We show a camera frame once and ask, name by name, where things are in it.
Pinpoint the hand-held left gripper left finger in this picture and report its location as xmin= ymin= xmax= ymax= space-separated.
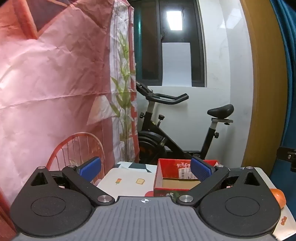
xmin=22 ymin=156 xmax=115 ymax=207

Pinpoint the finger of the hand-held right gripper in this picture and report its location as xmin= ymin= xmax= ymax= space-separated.
xmin=276 ymin=146 xmax=296 ymax=173

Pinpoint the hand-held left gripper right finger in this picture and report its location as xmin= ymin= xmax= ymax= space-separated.
xmin=177 ymin=156 xmax=271 ymax=207

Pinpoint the red cardboard box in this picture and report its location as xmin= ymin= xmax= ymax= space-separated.
xmin=153 ymin=158 xmax=220 ymax=197

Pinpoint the white printed tablecloth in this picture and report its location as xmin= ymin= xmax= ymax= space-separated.
xmin=96 ymin=161 xmax=296 ymax=241

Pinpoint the black exercise bike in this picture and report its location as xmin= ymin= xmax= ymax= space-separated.
xmin=136 ymin=81 xmax=234 ymax=164

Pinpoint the wooden door panel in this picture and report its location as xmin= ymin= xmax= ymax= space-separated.
xmin=239 ymin=0 xmax=292 ymax=172

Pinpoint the teal curtain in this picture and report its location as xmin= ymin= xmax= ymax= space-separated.
xmin=269 ymin=0 xmax=296 ymax=193

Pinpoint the pink printed backdrop cloth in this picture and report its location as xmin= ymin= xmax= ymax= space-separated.
xmin=0 ymin=0 xmax=139 ymax=232

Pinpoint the white paper sheet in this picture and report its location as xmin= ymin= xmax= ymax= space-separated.
xmin=162 ymin=42 xmax=192 ymax=87

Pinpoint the dark framed window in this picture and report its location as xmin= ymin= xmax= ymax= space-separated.
xmin=133 ymin=0 xmax=207 ymax=88

